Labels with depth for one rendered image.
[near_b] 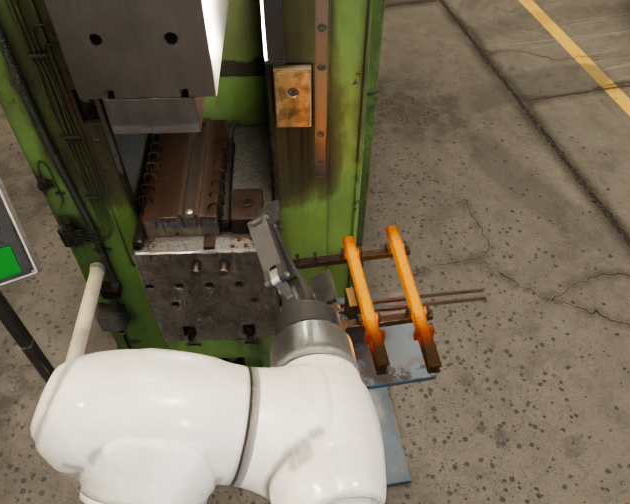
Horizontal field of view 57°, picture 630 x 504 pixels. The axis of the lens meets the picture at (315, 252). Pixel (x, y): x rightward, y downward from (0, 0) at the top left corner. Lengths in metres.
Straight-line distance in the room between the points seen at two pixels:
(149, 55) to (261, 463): 0.97
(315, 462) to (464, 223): 2.58
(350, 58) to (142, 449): 1.14
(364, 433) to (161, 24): 0.96
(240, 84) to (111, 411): 1.51
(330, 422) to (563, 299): 2.39
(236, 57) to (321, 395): 1.44
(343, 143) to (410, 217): 1.42
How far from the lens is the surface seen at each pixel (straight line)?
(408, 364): 1.66
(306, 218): 1.79
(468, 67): 4.11
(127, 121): 1.42
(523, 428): 2.44
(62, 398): 0.49
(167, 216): 1.62
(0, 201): 1.60
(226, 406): 0.49
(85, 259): 2.03
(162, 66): 1.32
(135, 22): 1.28
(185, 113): 1.38
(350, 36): 1.43
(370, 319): 1.40
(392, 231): 1.58
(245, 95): 1.92
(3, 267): 1.63
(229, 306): 1.81
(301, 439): 0.49
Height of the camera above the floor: 2.12
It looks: 50 degrees down
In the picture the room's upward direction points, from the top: straight up
